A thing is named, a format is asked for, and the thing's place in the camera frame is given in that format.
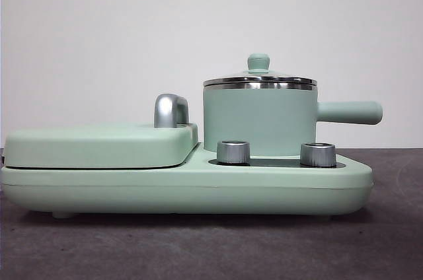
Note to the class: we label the glass pot lid green knob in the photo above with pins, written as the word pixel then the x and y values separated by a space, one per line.
pixel 258 62

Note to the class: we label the mint green breakfast machine base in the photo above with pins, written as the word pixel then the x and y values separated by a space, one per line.
pixel 198 191

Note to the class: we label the chrome control knob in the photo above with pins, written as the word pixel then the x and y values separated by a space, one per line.
pixel 318 155
pixel 233 153

